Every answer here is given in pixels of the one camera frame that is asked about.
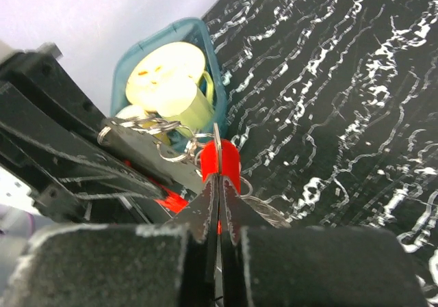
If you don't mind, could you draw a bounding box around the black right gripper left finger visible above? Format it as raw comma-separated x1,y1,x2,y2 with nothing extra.
1,175,219,306

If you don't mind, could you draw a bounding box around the red capped key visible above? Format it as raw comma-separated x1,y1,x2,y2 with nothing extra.
198,122,292,229

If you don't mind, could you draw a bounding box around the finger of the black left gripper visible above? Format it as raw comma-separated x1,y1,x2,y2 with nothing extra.
97,117,203,187

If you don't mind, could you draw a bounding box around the teal plastic bin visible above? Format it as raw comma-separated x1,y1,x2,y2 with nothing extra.
110,18,227,148

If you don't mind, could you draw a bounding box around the pale green cup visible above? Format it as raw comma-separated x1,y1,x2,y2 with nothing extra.
156,74,214,131

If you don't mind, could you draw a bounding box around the yellow mug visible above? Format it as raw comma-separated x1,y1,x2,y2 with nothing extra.
115,105,170,146

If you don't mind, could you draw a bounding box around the cream floral plate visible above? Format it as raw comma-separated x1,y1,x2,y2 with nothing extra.
125,42,214,112

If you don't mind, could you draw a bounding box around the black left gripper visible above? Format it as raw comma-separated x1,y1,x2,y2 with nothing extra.
1,51,167,215

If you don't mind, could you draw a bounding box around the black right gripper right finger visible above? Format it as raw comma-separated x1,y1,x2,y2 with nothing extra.
218,177,428,306

